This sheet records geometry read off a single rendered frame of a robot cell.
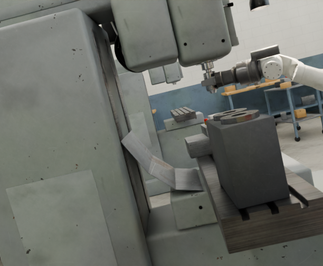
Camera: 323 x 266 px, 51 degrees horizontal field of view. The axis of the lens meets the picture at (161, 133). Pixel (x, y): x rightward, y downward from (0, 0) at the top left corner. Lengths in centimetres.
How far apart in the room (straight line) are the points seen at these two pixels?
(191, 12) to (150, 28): 15
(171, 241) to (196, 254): 10
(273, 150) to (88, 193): 64
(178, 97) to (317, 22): 344
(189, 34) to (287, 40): 711
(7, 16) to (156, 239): 94
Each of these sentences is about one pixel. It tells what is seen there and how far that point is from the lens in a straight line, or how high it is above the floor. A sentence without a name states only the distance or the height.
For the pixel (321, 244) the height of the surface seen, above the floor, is 58.
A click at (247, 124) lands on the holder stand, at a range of 76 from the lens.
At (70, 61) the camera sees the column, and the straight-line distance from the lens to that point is 114.
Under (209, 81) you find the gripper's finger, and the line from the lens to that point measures 130.
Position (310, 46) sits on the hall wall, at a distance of 846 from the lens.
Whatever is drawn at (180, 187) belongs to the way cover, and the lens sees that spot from 124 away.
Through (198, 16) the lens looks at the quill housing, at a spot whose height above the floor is 146.
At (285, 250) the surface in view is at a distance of 136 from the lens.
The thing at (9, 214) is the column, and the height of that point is 96.
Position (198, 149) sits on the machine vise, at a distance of 139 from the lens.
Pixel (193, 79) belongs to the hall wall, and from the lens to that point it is 784.
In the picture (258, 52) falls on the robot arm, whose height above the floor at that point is 129.
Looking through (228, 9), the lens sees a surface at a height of 147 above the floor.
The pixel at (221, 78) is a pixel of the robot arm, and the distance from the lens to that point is 127.
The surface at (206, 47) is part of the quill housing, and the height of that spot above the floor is 135.
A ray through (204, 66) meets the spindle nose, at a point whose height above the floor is 129.
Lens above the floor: 124
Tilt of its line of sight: 7 degrees down
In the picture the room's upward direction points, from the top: 14 degrees counter-clockwise
